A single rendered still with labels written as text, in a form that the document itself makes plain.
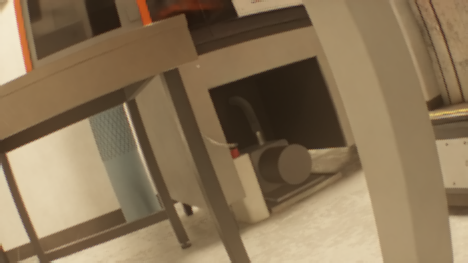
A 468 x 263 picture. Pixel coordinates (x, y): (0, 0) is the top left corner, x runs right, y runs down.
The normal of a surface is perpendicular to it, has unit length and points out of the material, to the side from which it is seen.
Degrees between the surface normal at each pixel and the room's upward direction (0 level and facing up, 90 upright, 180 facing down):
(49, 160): 90
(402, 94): 90
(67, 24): 90
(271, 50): 90
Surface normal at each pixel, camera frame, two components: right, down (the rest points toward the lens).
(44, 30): 0.36, -0.07
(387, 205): -0.87, 0.34
